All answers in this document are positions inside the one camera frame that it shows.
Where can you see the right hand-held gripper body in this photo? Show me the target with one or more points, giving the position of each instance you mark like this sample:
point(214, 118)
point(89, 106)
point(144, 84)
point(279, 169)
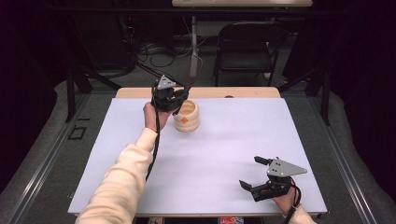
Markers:
point(281, 169)

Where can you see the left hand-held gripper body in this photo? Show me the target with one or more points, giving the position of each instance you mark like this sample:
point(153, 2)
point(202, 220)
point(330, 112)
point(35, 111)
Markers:
point(165, 95)

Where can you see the cream ribbed utensil holder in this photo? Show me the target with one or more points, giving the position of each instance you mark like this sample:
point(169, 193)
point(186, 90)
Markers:
point(186, 123)

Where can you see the person's left hand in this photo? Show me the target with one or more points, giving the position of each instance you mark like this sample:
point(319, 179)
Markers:
point(151, 119)

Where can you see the person's right hand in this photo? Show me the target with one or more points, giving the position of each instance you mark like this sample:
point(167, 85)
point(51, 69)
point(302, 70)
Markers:
point(285, 203)

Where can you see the wooden table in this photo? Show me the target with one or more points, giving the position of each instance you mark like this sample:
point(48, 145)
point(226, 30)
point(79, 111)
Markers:
point(218, 92)

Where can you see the red printed packet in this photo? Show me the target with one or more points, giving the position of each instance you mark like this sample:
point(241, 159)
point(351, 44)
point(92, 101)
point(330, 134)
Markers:
point(230, 220)

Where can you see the white table mat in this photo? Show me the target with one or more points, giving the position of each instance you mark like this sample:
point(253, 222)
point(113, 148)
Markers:
point(218, 149)

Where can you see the light desk with white leg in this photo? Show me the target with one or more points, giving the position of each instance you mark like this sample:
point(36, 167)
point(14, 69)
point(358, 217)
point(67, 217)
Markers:
point(194, 40)

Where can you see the black folding chair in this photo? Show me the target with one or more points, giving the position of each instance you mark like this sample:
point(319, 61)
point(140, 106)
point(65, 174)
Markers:
point(246, 60)

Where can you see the black metal stand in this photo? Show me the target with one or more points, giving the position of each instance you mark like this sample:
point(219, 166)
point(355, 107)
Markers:
point(70, 93)
point(325, 99)

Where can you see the black metal crossbar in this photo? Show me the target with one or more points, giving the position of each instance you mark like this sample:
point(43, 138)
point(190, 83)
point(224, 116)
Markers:
point(124, 10)

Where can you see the white shoe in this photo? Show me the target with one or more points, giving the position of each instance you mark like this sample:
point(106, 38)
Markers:
point(155, 221)

